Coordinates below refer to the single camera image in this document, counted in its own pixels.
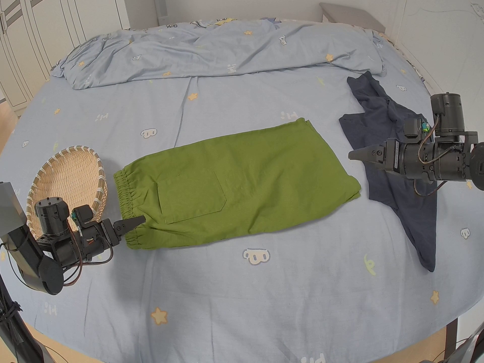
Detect pale blue quilt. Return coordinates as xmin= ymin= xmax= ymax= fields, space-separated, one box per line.
xmin=50 ymin=15 xmax=387 ymax=90

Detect bed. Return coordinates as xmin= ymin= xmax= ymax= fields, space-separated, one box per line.
xmin=0 ymin=0 xmax=484 ymax=363

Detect dark blue garment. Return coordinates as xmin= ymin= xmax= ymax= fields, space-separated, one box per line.
xmin=338 ymin=71 xmax=439 ymax=272

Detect grey bedside table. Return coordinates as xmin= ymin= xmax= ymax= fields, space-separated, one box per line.
xmin=319 ymin=2 xmax=385 ymax=32

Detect round woven basket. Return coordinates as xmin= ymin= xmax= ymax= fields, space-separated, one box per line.
xmin=26 ymin=145 xmax=109 ymax=241

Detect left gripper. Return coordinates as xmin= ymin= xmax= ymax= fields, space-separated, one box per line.
xmin=79 ymin=218 xmax=124 ymax=262

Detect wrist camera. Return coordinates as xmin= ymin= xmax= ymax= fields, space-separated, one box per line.
xmin=403 ymin=116 xmax=425 ymax=143
xmin=71 ymin=204 xmax=95 ymax=228

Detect white wardrobe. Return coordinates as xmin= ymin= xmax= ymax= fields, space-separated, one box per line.
xmin=0 ymin=0 xmax=131 ymax=118

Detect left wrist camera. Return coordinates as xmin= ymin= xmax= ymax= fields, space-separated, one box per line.
xmin=71 ymin=204 xmax=95 ymax=228

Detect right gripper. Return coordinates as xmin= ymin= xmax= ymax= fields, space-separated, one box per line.
xmin=385 ymin=138 xmax=439 ymax=181

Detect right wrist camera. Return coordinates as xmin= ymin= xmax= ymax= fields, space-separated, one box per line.
xmin=403 ymin=116 xmax=425 ymax=143

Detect green shorts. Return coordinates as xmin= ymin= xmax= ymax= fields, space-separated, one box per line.
xmin=113 ymin=117 xmax=361 ymax=250

